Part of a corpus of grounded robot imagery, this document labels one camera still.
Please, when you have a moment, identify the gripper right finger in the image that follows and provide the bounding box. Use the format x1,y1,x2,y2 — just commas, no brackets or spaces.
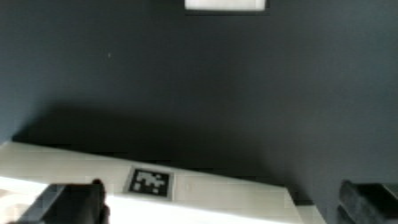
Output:
335,180,398,224

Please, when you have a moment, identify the white table leg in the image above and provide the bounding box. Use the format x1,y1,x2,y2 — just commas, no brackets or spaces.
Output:
184,0,266,11

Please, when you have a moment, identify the white square tabletop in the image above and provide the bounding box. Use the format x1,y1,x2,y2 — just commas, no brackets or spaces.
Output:
0,142,303,224

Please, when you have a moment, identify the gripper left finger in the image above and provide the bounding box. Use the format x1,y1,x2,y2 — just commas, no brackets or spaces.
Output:
14,179,110,224

